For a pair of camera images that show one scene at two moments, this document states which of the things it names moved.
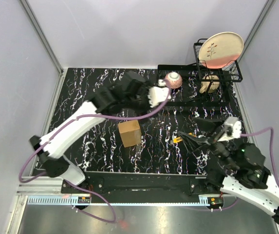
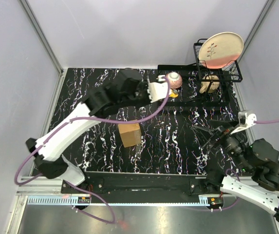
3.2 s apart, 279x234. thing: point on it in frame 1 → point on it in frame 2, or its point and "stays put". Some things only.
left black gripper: [144, 91] stays put
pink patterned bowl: [175, 79] stays put
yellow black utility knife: [179, 139] → [173, 95]
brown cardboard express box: [130, 133] stays put
